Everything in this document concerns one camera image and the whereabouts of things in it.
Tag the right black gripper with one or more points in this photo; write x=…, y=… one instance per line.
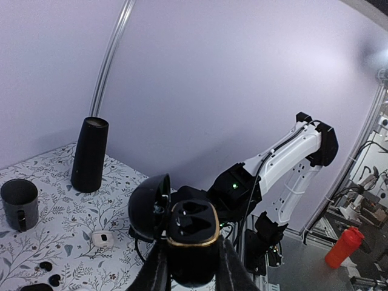
x=184, y=216

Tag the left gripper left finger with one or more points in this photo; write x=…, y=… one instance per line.
x=154, y=274

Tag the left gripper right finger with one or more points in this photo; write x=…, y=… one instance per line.
x=231, y=274

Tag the black gold-trimmed earbud case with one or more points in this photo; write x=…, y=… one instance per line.
x=190, y=264

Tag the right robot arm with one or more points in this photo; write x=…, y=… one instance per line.
x=258, y=194

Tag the white case with black button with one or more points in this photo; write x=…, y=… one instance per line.
x=102, y=238

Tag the black oval earbud case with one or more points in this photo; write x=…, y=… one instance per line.
x=36, y=287

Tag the floral patterned table mat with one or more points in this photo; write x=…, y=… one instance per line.
x=67, y=219

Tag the black round earbud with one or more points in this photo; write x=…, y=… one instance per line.
x=54, y=280
x=46, y=266

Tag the black tapered vase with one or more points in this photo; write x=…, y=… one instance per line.
x=90, y=154

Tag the orange bottle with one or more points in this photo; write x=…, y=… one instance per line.
x=349, y=241

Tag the dark grey mug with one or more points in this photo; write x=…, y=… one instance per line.
x=20, y=202

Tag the right aluminium frame post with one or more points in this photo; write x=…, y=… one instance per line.
x=110, y=52

